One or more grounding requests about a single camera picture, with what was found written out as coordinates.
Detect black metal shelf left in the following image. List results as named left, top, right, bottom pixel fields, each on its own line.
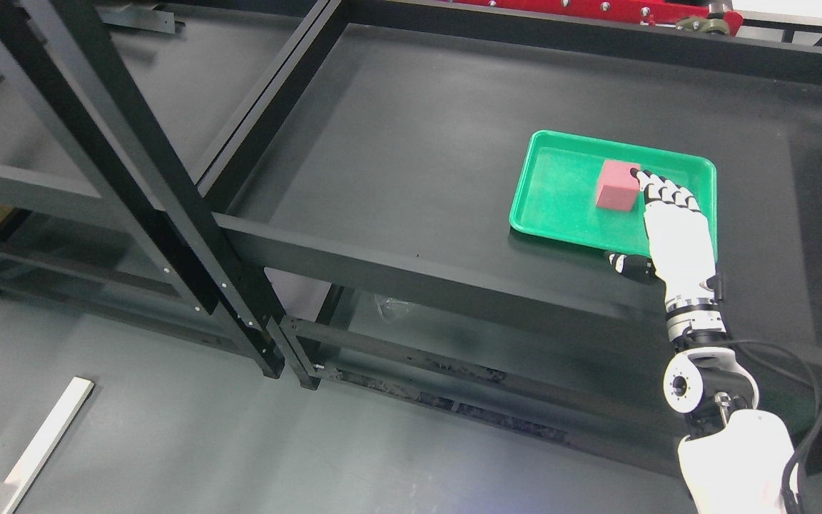
left=0, top=1, right=338, bottom=388

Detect black metal shelf middle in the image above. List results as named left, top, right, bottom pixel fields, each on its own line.
left=201, top=1, right=822, bottom=473

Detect pink foam block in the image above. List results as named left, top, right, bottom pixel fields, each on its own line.
left=596, top=159, right=641, bottom=212

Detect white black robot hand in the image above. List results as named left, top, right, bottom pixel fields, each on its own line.
left=604, top=167, right=716, bottom=308

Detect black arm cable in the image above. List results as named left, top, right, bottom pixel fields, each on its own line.
left=732, top=340, right=822, bottom=514

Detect white desk with T-leg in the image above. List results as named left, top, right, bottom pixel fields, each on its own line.
left=0, top=376, right=95, bottom=513

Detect black metal shelf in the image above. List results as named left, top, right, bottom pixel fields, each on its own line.
left=0, top=1, right=338, bottom=388
left=201, top=1, right=822, bottom=473

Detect green plastic tray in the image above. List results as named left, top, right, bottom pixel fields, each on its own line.
left=509, top=130, right=718, bottom=256

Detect clear plastic bag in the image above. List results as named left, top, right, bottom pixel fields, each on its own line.
left=374, top=295, right=417, bottom=321

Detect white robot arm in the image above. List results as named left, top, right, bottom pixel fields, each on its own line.
left=663, top=286, right=797, bottom=513

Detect red metal beam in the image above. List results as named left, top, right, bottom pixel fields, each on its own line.
left=460, top=1, right=744, bottom=36

